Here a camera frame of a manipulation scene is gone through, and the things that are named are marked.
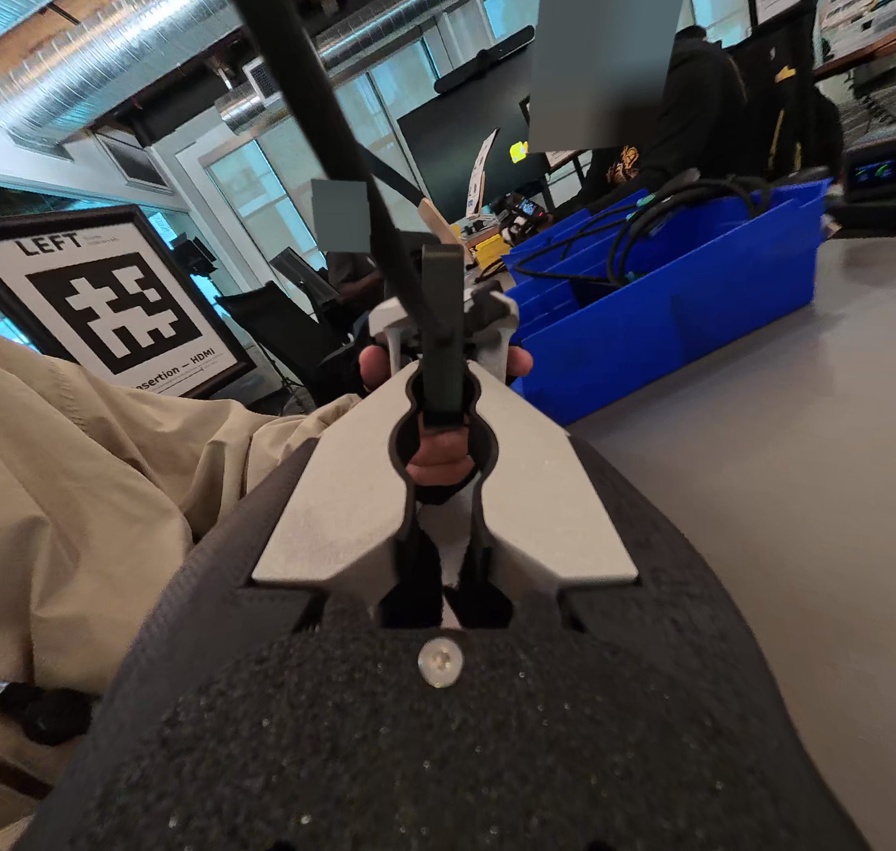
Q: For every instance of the blue plastic bin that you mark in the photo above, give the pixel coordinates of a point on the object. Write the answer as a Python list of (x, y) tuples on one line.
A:
[(665, 333)]

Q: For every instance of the white printed sign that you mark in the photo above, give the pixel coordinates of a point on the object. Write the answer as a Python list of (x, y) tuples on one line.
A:
[(483, 172)]

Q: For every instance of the person's left hand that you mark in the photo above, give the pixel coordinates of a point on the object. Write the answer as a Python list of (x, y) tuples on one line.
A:
[(441, 459)]

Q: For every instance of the black power station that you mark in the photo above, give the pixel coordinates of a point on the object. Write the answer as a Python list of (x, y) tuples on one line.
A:
[(871, 179)]

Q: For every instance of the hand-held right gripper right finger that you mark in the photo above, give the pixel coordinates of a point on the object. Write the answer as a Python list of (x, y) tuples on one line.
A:
[(553, 515)]

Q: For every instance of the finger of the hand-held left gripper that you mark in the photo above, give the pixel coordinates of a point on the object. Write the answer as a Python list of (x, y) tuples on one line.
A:
[(395, 315), (497, 319)]

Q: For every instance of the large black display screen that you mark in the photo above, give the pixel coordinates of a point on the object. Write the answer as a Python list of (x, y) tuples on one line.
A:
[(455, 144)]

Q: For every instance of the silver ventilation duct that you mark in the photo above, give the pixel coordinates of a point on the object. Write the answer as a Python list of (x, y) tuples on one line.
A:
[(140, 39)]

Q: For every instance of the black folding chair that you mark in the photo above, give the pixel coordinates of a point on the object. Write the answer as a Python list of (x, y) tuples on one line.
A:
[(280, 333)]

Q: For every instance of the black video bar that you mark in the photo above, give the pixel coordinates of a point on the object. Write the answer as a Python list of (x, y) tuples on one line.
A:
[(490, 60)]

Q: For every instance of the wooden laptop stand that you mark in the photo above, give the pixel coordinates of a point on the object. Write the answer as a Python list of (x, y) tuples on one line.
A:
[(439, 222)]

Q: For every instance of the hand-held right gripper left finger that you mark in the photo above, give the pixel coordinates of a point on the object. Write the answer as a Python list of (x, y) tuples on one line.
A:
[(329, 515)]

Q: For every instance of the black yellow-print jacket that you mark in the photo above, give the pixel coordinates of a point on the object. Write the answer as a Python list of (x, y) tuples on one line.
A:
[(798, 116)]

